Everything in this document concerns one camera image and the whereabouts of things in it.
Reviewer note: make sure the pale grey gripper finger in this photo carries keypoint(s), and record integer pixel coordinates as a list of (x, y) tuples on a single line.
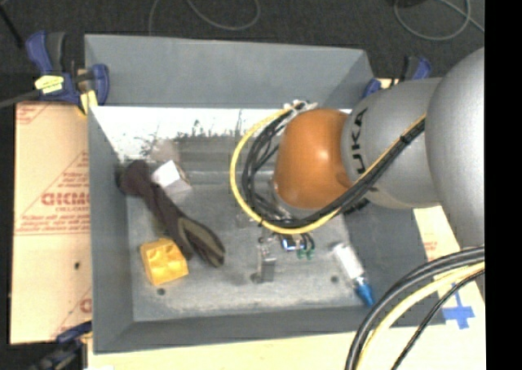
[(258, 266), (270, 270)]

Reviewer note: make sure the white tube with blue cap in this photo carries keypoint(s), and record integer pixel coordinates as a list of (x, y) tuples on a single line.
[(350, 263)]

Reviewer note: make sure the yellow toy brick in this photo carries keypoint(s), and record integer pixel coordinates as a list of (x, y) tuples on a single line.
[(164, 261)]

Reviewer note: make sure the dark brown glove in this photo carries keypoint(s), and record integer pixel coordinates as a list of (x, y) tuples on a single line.
[(163, 205)]

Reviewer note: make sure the white box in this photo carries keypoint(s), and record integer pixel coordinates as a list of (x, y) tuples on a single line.
[(169, 177)]

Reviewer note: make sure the grey metal bin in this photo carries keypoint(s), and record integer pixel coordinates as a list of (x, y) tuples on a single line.
[(228, 75)]

